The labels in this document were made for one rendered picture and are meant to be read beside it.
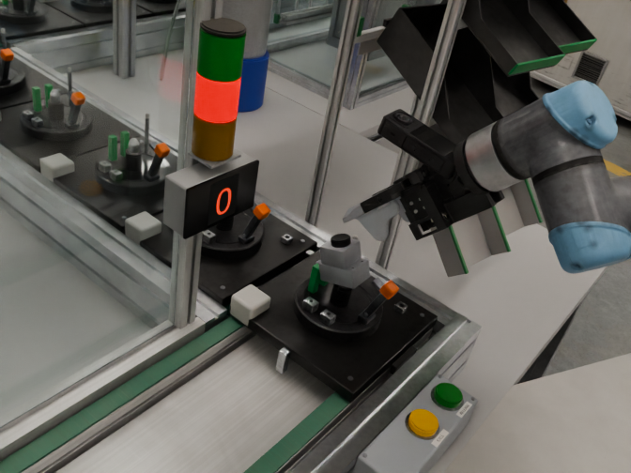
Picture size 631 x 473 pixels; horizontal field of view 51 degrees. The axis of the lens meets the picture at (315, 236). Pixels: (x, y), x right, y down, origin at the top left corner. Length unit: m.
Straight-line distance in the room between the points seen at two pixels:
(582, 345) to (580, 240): 2.14
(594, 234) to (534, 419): 0.52
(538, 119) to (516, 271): 0.77
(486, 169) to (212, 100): 0.32
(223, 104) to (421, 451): 0.51
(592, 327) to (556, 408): 1.77
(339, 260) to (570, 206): 0.38
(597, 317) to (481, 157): 2.30
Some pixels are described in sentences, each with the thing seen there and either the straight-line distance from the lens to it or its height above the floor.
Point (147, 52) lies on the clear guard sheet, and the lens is 0.73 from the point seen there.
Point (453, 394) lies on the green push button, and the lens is 0.98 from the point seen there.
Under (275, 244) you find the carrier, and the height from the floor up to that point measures 0.97.
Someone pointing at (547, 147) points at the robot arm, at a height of 1.38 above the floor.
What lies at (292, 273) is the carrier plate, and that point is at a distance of 1.10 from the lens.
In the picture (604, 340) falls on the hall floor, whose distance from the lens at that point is 2.93.
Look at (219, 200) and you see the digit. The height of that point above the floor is 1.21.
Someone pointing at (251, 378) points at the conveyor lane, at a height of 0.92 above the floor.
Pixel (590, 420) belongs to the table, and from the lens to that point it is 1.23.
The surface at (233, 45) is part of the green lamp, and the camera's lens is 0.74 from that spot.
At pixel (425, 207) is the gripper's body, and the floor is 1.24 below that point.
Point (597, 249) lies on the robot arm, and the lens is 0.72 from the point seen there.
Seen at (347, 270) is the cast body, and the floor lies 1.07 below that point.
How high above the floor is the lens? 1.65
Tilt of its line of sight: 35 degrees down
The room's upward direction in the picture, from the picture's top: 12 degrees clockwise
